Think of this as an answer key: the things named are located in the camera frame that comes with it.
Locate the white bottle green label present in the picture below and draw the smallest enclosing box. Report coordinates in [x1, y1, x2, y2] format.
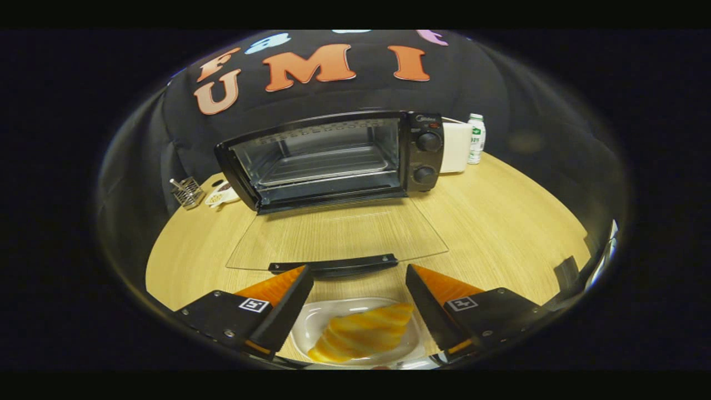
[467, 113, 487, 165]

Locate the white container box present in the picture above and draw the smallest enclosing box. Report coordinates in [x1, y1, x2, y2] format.
[440, 118, 473, 174]

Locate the golden croissant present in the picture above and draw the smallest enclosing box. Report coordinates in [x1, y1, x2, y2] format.
[307, 303, 414, 364]

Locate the white plate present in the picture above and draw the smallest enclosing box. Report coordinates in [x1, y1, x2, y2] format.
[290, 297, 425, 367]

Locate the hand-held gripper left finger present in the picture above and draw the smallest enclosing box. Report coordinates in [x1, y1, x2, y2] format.
[175, 265, 314, 356]

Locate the black toaster oven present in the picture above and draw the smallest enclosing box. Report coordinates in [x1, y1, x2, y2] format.
[214, 110, 449, 278]

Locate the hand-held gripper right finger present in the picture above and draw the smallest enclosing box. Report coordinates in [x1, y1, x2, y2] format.
[405, 264, 550, 356]

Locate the metal wire rack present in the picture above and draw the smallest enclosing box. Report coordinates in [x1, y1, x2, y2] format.
[169, 177, 205, 210]

